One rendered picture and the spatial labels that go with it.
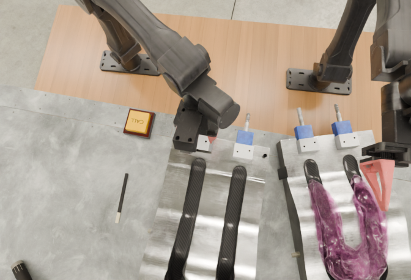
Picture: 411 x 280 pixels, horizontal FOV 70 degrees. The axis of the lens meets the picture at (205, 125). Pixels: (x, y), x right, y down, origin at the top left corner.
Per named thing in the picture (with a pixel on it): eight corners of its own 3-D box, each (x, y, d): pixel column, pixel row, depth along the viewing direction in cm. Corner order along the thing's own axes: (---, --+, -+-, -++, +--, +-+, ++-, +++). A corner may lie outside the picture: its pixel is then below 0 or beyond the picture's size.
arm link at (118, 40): (143, 53, 87) (114, -24, 55) (126, 68, 86) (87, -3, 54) (128, 39, 88) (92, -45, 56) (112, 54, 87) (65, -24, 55)
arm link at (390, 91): (438, 116, 43) (435, 73, 45) (399, 112, 44) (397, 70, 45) (408, 127, 50) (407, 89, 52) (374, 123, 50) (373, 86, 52)
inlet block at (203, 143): (201, 100, 79) (197, 96, 74) (219, 103, 78) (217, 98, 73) (192, 148, 78) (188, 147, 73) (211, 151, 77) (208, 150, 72)
